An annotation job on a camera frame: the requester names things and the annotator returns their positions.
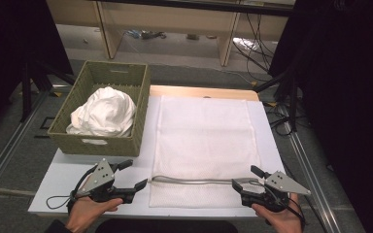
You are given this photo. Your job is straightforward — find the hand-held gripper black cable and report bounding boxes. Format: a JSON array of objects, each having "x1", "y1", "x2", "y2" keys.
[
  {"x1": 46, "y1": 164, "x2": 99, "y2": 211},
  {"x1": 286, "y1": 196, "x2": 307, "y2": 231}
]

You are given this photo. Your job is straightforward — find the light wooden board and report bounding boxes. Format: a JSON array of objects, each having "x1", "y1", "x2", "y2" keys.
[{"x1": 149, "y1": 84, "x2": 260, "y2": 102}]

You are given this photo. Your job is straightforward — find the green woven basket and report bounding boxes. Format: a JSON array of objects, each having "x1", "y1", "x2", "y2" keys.
[{"x1": 47, "y1": 60, "x2": 152, "y2": 158}]

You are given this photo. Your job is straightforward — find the white garment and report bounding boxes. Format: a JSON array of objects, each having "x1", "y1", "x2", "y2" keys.
[{"x1": 65, "y1": 85, "x2": 138, "y2": 138}]

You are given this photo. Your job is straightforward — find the bundle of black floor cables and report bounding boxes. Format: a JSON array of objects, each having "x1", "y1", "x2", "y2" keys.
[{"x1": 231, "y1": 12, "x2": 275, "y2": 75}]

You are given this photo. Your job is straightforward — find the blue and black clutter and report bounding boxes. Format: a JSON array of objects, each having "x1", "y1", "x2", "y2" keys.
[{"x1": 123, "y1": 29, "x2": 168, "y2": 41}]

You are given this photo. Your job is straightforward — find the person's right hand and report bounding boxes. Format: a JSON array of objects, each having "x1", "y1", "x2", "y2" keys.
[{"x1": 252, "y1": 192, "x2": 306, "y2": 233}]

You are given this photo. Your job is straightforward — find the white cloth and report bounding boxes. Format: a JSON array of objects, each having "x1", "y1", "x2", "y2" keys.
[{"x1": 148, "y1": 94, "x2": 262, "y2": 209}]

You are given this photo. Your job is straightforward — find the clear plastic bag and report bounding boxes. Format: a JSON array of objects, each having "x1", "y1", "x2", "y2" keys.
[{"x1": 232, "y1": 36, "x2": 258, "y2": 52}]

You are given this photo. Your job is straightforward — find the person's left hand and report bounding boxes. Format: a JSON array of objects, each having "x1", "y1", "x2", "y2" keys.
[{"x1": 65, "y1": 195, "x2": 124, "y2": 233}]

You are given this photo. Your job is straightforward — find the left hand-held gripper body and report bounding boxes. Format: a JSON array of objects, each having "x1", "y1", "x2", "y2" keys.
[{"x1": 73, "y1": 157, "x2": 137, "y2": 205}]

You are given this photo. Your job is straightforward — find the metal floor rail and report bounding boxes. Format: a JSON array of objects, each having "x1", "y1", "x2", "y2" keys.
[
  {"x1": 283, "y1": 129, "x2": 343, "y2": 233},
  {"x1": 0, "y1": 86, "x2": 54, "y2": 208}
]

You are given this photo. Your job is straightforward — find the black cables by stand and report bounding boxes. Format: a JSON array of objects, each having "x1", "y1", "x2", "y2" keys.
[{"x1": 264, "y1": 99, "x2": 296, "y2": 138}]

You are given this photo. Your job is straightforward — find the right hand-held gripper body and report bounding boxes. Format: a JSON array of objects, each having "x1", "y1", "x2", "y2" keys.
[{"x1": 240, "y1": 170, "x2": 312, "y2": 214}]

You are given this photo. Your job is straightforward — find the light wooden desk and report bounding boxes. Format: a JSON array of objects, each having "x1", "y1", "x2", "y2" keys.
[{"x1": 45, "y1": 0, "x2": 296, "y2": 68}]

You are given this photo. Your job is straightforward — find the black tripod stand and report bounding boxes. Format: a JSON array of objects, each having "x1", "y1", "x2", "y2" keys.
[
  {"x1": 18, "y1": 58, "x2": 78, "y2": 124},
  {"x1": 252, "y1": 68, "x2": 301, "y2": 134}
]

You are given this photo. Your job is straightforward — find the right hand-held gripper black cable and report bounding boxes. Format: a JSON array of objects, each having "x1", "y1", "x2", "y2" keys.
[{"x1": 286, "y1": 196, "x2": 307, "y2": 231}]

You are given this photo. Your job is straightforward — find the left hand-held gripper black cable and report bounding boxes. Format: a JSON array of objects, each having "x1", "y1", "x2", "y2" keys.
[{"x1": 46, "y1": 164, "x2": 99, "y2": 211}]

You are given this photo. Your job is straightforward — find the black curtain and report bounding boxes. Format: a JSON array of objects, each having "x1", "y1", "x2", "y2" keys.
[
  {"x1": 267, "y1": 0, "x2": 373, "y2": 233},
  {"x1": 0, "y1": 0, "x2": 75, "y2": 145}
]

